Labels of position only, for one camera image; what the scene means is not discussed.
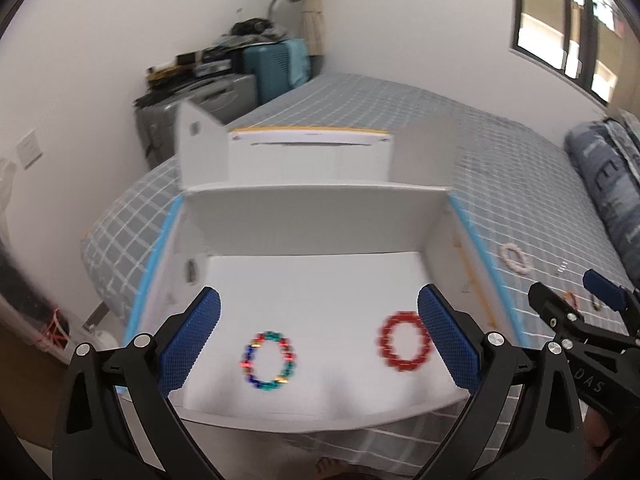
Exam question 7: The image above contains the grey suitcase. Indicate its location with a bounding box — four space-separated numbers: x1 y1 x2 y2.
134 74 257 169

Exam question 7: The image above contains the pink bead bracelet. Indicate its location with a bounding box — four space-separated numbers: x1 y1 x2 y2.
500 242 533 276

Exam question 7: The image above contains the dark framed window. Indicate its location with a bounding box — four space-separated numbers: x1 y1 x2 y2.
512 0 628 105

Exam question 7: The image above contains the folded blue grey quilt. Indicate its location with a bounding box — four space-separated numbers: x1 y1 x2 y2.
564 118 639 285

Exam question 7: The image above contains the teal suitcase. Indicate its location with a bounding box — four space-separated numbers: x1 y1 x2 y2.
243 38 311 105

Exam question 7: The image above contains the white wall socket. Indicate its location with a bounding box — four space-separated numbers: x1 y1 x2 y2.
16 129 42 169

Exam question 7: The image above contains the red bead bracelet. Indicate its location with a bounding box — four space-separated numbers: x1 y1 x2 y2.
375 310 434 372

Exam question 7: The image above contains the white cardboard box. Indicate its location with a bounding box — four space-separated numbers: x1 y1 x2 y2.
127 110 523 434

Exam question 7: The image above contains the dark clothes pile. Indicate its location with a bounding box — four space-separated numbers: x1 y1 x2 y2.
217 18 288 49

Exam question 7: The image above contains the multicolour bead bracelet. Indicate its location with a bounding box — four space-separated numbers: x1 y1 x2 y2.
240 329 300 392

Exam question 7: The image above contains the beige curtain left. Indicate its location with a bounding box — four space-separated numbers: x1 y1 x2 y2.
300 0 326 56

